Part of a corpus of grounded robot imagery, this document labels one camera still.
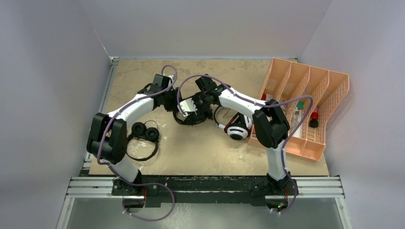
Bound black headband headset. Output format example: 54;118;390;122
172;96;213;125

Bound white and black headphones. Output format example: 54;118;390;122
213;106;253;141

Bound black over-ear headphones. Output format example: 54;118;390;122
127;120;160;162

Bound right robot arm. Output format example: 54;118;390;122
195;75;290;194

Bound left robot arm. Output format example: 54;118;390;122
86;74;177;195

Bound green cap object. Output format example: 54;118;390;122
296;102;304;110

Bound peach plastic file organizer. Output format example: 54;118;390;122
259;58;350;161

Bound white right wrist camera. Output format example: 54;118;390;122
178;98;198;117

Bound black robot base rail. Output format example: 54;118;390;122
112;174;299;212

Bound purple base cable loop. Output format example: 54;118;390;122
122;182;175;223

